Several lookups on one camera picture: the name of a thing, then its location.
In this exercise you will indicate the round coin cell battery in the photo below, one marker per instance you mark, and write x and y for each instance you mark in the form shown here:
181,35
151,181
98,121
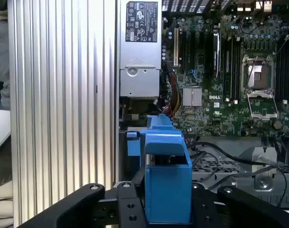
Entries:
277,125

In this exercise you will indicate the grey metal disk bay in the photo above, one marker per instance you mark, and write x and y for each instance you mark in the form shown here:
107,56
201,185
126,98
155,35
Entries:
265,187

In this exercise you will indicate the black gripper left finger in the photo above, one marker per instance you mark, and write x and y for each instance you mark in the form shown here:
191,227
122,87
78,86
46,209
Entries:
130,213

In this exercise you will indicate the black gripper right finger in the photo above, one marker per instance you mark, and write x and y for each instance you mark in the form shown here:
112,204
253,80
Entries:
203,213

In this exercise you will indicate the metal socket cover frame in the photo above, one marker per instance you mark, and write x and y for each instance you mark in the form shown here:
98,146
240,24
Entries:
264,116

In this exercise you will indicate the silver ribbed chipset heatsink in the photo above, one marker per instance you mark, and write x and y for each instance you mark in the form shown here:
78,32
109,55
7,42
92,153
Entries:
192,97

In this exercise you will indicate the silver power supply unit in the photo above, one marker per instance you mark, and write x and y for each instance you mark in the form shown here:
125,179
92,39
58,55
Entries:
139,80

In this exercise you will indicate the green motherboard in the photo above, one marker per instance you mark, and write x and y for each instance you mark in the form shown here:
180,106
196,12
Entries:
201,114

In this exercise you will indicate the dark grey PC case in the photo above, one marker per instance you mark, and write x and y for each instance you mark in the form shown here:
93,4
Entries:
117,59

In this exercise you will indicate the blue disk carrier with disk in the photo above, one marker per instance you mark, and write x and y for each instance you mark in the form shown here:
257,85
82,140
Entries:
168,190

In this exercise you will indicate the CPU socket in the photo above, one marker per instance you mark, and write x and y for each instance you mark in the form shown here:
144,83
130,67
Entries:
263,76

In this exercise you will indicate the thin metal locking lever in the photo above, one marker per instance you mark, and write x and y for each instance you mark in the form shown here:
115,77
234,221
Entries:
283,43
252,70

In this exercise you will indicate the white expansion slot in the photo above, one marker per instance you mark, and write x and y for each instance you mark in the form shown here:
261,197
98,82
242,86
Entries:
176,47

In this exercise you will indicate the black RAM slot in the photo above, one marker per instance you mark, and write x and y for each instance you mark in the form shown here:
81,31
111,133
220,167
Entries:
238,71
232,71
279,76
287,76

